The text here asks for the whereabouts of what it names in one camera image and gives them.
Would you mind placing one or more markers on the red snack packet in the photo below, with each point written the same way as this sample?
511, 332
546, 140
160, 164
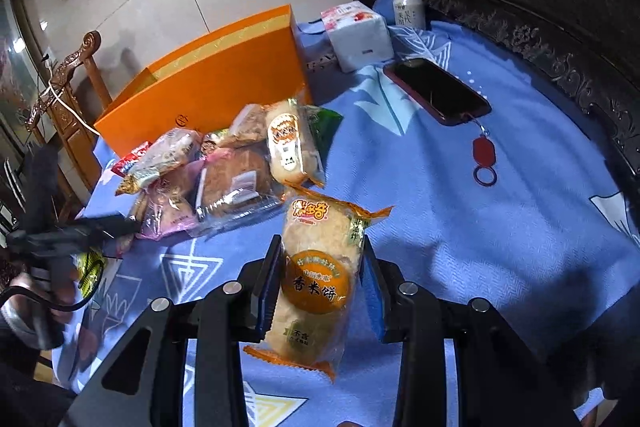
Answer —
124, 164

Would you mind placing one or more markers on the brown paper snack pack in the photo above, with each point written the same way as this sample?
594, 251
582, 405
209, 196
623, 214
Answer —
248, 127

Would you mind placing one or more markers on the orange cardboard box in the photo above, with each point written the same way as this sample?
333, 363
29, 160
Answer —
204, 84

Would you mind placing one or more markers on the white tissue pack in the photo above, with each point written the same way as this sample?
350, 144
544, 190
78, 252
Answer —
358, 35

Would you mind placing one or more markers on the drink can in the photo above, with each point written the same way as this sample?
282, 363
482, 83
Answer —
409, 13

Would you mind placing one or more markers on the orange-label rice cracker pack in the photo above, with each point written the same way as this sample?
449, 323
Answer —
294, 157

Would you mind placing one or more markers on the yellow green snack packet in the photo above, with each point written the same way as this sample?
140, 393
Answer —
90, 268

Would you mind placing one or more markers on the blue patterned tablecloth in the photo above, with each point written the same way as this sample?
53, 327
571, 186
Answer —
551, 244

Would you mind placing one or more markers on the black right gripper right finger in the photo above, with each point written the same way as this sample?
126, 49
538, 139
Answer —
456, 360

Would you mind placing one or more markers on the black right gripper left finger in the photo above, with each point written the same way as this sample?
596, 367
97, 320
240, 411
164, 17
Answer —
140, 382

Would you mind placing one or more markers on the carved wooden chair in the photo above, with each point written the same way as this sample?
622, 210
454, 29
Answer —
58, 101

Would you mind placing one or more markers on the person's left hand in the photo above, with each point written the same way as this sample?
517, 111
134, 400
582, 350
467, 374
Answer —
34, 324

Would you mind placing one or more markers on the brown bread clear pack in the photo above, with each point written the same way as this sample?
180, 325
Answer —
236, 188

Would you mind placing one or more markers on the green tea snack packet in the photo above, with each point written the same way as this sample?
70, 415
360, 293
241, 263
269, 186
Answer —
323, 124

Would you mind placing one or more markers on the white gold snack packet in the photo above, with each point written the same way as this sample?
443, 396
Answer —
172, 150

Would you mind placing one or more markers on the orange rice cracker pack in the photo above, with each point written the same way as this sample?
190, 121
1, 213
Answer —
322, 244

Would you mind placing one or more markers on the pink snack bag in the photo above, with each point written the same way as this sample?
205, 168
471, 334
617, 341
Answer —
166, 206

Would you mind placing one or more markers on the dark red smartphone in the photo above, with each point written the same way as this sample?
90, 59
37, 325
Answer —
443, 96

